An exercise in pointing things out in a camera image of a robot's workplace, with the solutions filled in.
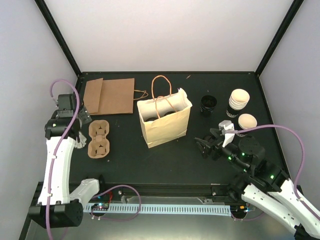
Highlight stack of white paper cups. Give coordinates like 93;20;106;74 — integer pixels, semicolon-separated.
226;88;250;118

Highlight cream paper bag with handles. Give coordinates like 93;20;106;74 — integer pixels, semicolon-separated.
136;75;193;149

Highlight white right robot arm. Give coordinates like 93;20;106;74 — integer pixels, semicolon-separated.
194;128;320;240

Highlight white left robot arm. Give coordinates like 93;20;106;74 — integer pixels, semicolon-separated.
28;93;108;229

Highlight black coffee cup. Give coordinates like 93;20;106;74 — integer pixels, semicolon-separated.
200;95;217;117

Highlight white stirrers in holder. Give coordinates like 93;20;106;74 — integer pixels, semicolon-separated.
74;131;87;149

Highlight flat brown paper bag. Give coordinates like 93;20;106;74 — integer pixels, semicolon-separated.
83;78;103;115

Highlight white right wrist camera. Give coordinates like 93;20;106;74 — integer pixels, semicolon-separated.
218;120;235;148

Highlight brown paper bag with handles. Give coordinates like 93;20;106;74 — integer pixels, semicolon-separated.
94;78;149;115

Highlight white slotted cable duct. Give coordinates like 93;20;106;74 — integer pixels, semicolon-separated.
83;202;231;217

